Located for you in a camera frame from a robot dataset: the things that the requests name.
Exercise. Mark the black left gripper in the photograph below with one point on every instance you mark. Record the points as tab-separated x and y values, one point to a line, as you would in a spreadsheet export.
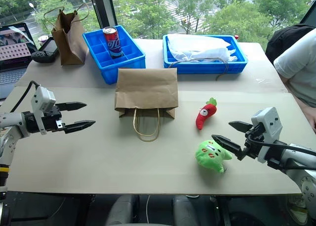
52	120

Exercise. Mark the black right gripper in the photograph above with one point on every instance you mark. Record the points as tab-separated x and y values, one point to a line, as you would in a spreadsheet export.
254	142

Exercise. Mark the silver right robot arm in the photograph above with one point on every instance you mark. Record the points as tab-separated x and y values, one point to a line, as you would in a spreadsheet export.
301	181

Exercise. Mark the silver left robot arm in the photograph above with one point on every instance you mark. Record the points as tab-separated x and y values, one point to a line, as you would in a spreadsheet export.
12	122

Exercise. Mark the person's bare forearm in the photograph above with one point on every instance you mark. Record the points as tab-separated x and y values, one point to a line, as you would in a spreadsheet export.
308	115

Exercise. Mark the standing brown paper bag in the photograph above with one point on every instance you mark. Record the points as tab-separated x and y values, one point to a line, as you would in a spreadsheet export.
71	46

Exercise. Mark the flat brown paper bag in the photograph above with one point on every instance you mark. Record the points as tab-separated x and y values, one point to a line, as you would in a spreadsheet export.
146	90

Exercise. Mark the white plastic bag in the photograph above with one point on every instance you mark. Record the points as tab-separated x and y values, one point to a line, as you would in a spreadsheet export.
197	47

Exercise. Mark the green monster plush toy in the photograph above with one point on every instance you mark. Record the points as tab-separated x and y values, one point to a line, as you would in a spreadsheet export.
209	155

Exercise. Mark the red chili plush toy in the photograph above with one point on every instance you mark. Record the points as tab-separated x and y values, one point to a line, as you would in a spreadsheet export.
205	113

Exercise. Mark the blue compartment crate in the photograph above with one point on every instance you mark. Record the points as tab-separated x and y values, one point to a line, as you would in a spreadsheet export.
98	53

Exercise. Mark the black handheld game console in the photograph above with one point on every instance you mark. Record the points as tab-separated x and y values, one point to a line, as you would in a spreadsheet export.
47	50

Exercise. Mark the blue plastic crate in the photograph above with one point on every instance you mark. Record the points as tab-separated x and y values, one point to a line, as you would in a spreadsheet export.
205	66

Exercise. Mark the cup with purple lid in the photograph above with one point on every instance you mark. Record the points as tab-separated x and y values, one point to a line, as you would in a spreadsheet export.
42	40

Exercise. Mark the red blue soda can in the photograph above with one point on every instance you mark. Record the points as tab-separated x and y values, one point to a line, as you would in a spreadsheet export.
113	42

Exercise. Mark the open laptop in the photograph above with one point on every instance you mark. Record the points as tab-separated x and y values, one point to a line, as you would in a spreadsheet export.
13	53

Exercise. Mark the grey rounded shape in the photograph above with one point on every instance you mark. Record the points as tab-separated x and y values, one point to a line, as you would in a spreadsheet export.
123	211
185	211

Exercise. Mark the white sneaker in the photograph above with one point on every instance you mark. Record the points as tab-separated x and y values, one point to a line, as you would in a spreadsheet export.
297	207

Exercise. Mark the person in white t-shirt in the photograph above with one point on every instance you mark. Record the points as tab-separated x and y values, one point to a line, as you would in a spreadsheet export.
300	63

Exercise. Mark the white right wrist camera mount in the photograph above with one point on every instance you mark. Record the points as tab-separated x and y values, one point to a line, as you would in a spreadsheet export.
270	122

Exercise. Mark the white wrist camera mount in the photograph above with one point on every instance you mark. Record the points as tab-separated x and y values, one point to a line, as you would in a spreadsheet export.
270	122
40	97

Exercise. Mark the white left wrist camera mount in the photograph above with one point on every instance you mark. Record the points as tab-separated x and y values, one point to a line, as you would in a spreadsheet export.
40	97

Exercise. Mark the dark window frame post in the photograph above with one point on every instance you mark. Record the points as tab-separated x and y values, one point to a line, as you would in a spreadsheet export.
102	6

